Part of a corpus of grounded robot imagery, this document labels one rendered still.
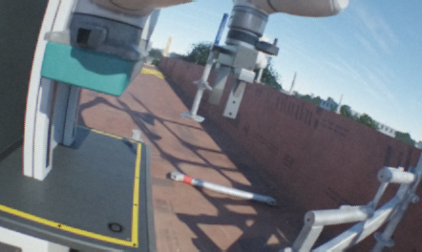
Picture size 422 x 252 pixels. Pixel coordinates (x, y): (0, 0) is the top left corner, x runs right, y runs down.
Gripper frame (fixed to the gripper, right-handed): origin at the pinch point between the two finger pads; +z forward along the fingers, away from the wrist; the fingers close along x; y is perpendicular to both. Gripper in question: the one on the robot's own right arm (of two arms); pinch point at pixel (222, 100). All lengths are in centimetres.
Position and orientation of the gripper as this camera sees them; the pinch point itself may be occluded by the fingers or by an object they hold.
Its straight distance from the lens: 60.5
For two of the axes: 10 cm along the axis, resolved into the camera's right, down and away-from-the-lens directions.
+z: -3.0, 9.4, 1.7
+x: 2.5, 2.5, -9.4
